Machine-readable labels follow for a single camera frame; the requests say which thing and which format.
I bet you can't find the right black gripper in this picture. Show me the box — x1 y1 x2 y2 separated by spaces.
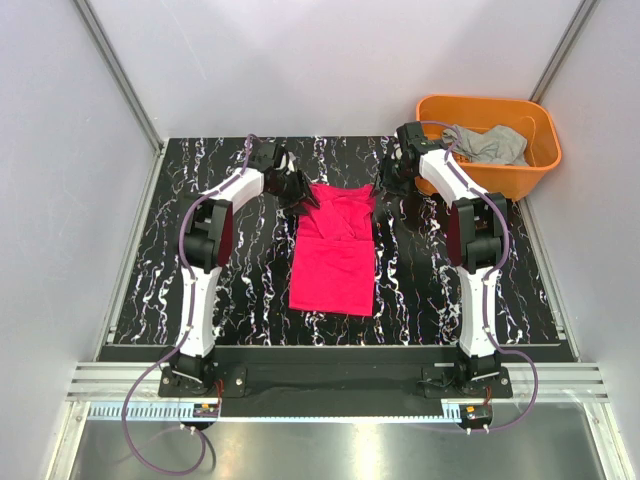
368 154 415 205

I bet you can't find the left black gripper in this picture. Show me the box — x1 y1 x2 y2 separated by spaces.
267 169 319 216

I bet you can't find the pink t shirt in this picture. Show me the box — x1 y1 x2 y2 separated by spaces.
289 184 376 316

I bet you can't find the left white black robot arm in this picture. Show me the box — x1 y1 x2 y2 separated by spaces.
168 167 319 396

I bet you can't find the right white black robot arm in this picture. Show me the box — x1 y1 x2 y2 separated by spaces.
374 147 509 397

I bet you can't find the orange plastic basket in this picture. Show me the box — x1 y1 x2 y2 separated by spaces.
416 95 562 201

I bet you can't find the grey t shirt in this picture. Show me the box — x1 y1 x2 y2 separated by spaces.
441 125 528 167

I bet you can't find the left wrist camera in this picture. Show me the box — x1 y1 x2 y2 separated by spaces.
248 143 295 173

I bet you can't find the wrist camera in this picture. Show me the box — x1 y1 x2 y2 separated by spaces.
248 143 295 173
396 121 440 157

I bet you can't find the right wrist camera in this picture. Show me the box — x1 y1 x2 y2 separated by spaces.
396 121 440 157

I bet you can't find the slotted white cable duct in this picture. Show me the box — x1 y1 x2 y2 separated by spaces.
88 401 491 424

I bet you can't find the left aluminium frame post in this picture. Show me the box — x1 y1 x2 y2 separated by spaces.
71 0 164 153

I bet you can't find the aluminium frame post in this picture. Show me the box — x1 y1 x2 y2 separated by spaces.
529 0 601 104
71 0 164 153

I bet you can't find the right aluminium frame post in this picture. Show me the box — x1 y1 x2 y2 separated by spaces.
529 0 601 104

